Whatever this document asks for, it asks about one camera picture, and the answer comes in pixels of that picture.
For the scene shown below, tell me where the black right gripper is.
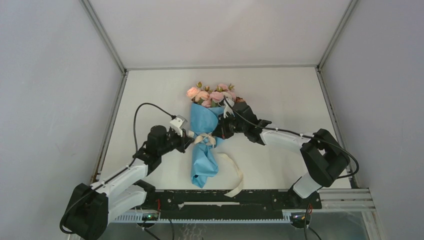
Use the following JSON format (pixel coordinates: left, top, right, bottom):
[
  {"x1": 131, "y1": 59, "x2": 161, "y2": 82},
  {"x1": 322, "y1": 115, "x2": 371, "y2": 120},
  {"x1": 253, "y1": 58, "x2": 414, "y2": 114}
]
[{"x1": 212, "y1": 111, "x2": 248, "y2": 139}]

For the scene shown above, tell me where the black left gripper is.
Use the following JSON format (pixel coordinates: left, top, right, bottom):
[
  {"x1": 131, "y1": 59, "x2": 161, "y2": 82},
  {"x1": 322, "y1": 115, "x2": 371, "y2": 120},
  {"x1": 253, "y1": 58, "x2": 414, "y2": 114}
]
[{"x1": 158, "y1": 127, "x2": 194, "y2": 156}]

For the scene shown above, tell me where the pink fake rose stem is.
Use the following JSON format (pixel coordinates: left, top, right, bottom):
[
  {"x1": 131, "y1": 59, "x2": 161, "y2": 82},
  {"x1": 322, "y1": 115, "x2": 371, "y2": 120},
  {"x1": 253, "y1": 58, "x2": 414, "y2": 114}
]
[
  {"x1": 186, "y1": 81, "x2": 203, "y2": 99},
  {"x1": 209, "y1": 83, "x2": 237, "y2": 107},
  {"x1": 194, "y1": 90, "x2": 210, "y2": 103}
]

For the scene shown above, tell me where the blue wrapping paper sheet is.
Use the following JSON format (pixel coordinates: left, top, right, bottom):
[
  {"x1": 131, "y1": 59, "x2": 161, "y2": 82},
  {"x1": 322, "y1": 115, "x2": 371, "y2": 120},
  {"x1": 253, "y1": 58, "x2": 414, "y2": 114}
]
[{"x1": 190, "y1": 103, "x2": 224, "y2": 188}]

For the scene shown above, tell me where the cream ribbon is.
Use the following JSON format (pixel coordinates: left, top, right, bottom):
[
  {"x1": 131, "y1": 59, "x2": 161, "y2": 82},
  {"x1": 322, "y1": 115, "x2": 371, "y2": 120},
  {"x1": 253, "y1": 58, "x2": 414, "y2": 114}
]
[{"x1": 188, "y1": 131, "x2": 244, "y2": 198}]

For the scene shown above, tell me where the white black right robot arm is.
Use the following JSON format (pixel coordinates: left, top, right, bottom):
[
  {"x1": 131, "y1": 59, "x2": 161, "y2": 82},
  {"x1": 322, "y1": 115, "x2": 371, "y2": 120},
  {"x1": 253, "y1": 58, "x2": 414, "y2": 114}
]
[{"x1": 212, "y1": 98, "x2": 354, "y2": 208}]

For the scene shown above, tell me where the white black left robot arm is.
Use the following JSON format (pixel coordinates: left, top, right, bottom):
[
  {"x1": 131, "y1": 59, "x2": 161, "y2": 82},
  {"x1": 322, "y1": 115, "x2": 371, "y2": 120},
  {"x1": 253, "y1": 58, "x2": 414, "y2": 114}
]
[{"x1": 59, "y1": 125, "x2": 195, "y2": 240}]

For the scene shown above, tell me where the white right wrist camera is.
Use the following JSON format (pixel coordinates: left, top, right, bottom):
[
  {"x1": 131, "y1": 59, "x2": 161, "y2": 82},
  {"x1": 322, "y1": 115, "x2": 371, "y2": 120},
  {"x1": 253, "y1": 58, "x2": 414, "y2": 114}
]
[{"x1": 223, "y1": 97, "x2": 235, "y2": 118}]

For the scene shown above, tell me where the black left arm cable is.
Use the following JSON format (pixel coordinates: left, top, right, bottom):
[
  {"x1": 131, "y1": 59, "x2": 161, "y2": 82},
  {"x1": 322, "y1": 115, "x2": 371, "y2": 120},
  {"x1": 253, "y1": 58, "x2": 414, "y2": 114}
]
[{"x1": 59, "y1": 102, "x2": 178, "y2": 235}]

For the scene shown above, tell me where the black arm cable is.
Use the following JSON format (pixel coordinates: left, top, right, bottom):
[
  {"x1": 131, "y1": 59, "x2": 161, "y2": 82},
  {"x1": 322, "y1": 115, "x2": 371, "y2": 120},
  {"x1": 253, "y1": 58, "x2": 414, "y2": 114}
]
[
  {"x1": 223, "y1": 96, "x2": 361, "y2": 240},
  {"x1": 59, "y1": 102, "x2": 178, "y2": 235}
]

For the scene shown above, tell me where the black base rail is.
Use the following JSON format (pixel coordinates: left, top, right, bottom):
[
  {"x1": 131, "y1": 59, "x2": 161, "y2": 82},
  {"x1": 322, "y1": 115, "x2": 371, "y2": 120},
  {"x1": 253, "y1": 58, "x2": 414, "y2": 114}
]
[{"x1": 141, "y1": 189, "x2": 322, "y2": 217}]

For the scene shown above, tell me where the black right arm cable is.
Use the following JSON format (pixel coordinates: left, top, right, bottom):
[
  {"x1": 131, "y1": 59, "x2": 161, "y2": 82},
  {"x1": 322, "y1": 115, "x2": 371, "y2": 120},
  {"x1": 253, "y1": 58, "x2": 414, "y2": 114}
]
[{"x1": 223, "y1": 96, "x2": 361, "y2": 240}]

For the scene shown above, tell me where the white cable duct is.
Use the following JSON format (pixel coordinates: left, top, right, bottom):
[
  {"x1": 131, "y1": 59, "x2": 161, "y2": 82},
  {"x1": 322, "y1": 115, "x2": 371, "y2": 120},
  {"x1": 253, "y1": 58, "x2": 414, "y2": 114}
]
[{"x1": 112, "y1": 211, "x2": 292, "y2": 224}]

